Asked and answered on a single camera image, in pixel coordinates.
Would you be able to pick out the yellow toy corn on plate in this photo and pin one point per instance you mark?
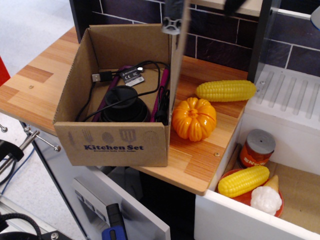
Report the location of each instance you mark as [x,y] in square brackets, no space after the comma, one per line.
[241,181]

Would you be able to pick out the black round device in box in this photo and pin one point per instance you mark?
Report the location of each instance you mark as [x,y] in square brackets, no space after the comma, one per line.
[124,105]

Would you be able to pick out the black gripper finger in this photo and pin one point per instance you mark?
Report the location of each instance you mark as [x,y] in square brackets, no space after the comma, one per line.
[231,6]
[172,17]

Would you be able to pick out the beige toy ice cream cone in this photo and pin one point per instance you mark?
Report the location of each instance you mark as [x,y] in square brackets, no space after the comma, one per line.
[273,183]

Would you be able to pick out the brown Kitchen Set cardboard box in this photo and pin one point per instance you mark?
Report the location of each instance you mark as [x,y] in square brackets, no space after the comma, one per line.
[136,55]

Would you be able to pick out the orange plastic toy pumpkin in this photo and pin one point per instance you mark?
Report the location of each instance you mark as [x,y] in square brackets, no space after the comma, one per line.
[194,119]

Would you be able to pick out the white toy oven door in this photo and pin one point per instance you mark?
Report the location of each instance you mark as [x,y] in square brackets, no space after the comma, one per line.
[96,194]

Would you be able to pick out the red object at left edge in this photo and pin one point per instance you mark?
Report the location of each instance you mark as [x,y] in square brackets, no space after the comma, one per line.
[4,74]

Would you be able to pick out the yellow toy corn on counter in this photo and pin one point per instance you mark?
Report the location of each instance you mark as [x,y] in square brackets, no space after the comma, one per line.
[226,90]

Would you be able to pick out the black metal table clamp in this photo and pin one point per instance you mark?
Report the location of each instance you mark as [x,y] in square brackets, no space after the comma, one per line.
[12,153]

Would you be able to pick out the white toy cauliflower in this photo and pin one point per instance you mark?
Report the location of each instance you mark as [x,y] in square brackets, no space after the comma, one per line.
[266,199]

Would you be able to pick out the white toy sink cabinet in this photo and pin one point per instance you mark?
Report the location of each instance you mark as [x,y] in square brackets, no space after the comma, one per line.
[296,161]

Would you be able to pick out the red toy plate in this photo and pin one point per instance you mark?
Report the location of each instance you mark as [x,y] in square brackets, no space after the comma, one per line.
[246,199]

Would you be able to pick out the orange toy soup can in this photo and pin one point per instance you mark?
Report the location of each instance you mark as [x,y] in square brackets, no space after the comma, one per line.
[257,149]

